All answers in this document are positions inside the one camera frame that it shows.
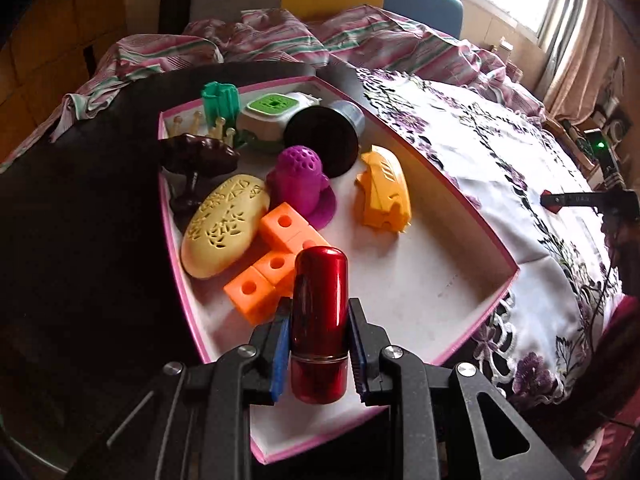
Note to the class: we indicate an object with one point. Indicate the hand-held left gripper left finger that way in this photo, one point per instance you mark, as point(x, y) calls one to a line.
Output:
point(281, 355)

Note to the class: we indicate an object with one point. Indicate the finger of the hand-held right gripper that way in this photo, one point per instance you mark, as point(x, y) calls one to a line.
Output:
point(580, 200)

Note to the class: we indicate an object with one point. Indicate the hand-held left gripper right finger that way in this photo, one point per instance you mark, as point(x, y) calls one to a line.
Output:
point(359, 355)

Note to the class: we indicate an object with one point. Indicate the small red toy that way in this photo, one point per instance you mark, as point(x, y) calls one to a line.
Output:
point(551, 202)

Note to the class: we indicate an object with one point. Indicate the red metallic capsule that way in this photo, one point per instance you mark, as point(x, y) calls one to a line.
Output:
point(320, 310)

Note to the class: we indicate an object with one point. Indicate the orange connected cubes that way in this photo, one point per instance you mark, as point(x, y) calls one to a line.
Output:
point(250, 287)

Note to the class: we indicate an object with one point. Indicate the pink-rimmed white box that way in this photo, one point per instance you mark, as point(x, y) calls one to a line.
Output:
point(425, 285)

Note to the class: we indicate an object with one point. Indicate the yellow carved egg shell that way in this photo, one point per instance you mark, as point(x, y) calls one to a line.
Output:
point(220, 230)

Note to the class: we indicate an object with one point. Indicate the orange car shell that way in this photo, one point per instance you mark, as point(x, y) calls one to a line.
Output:
point(382, 195)

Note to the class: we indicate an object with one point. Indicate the purple perforated hat toy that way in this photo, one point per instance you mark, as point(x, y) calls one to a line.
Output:
point(300, 175)

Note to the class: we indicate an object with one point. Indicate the dark brown wooden stand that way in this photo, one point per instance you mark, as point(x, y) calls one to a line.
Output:
point(200, 157)

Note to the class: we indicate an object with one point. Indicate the grey jar with black lid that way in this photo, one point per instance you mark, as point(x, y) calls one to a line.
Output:
point(320, 140)

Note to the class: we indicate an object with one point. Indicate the white device with green top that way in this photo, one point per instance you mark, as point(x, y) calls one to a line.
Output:
point(272, 110)

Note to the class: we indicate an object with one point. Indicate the gold crown toy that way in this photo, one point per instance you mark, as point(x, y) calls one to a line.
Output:
point(197, 122)

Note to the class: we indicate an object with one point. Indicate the green plastic cup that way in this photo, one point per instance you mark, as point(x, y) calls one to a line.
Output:
point(220, 105)

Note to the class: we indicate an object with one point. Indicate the person's right forearm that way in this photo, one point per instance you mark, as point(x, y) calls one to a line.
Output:
point(620, 340)

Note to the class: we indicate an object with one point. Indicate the cluttered side cabinet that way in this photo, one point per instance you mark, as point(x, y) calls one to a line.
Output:
point(612, 110)

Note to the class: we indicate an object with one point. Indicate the floral white tablecloth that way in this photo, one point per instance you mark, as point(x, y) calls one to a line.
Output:
point(475, 135)

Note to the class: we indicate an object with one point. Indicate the beige striped curtain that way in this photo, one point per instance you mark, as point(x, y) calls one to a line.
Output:
point(575, 25)

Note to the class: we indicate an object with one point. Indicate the small cardboard box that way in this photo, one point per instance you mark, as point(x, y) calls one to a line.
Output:
point(503, 50)

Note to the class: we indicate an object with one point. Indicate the pink striped blanket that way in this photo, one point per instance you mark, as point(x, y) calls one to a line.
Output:
point(280, 35)

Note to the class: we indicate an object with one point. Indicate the wooden wardrobe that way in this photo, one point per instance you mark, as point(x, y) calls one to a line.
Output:
point(60, 35)

